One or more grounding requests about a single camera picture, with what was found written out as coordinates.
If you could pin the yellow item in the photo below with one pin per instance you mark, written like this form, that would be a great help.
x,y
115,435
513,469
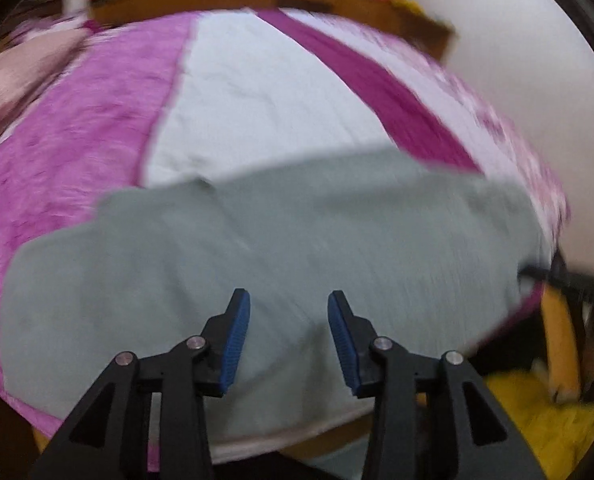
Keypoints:
x,y
411,5

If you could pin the yellow cloth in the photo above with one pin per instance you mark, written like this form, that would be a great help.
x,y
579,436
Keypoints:
x,y
542,425

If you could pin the pink pillow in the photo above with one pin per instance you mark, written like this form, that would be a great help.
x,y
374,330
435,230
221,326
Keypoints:
x,y
7,80

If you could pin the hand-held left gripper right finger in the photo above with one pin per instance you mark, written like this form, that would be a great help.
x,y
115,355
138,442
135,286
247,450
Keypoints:
x,y
342,340

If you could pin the pink and white bedspread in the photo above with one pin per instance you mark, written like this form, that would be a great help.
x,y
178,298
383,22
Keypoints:
x,y
257,100

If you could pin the grey towel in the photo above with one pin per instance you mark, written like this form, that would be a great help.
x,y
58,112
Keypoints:
x,y
277,230

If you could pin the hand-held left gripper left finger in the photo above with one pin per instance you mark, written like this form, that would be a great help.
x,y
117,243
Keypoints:
x,y
237,340

